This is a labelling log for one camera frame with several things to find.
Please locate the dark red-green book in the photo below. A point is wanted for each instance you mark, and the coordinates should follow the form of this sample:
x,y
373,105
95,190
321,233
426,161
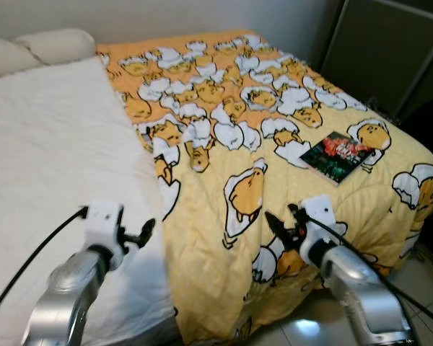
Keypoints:
x,y
335,157

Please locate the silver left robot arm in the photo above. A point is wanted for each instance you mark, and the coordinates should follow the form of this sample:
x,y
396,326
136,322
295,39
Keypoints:
x,y
65,288

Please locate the yellow cartoon egg blanket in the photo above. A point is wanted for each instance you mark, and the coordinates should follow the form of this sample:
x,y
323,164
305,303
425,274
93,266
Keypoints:
x,y
274,108

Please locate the white mattress cover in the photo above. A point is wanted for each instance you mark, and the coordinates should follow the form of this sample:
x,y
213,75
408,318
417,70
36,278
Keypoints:
x,y
50,144

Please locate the dark grey wardrobe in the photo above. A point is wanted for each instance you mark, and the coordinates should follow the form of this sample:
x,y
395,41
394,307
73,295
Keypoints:
x,y
375,50

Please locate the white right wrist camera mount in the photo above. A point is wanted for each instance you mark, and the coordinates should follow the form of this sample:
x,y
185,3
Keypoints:
x,y
321,216

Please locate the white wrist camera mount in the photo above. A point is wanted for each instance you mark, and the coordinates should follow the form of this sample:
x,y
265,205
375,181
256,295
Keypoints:
x,y
321,216
103,223

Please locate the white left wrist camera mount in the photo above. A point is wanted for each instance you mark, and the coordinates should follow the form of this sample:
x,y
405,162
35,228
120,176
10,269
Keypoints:
x,y
103,223

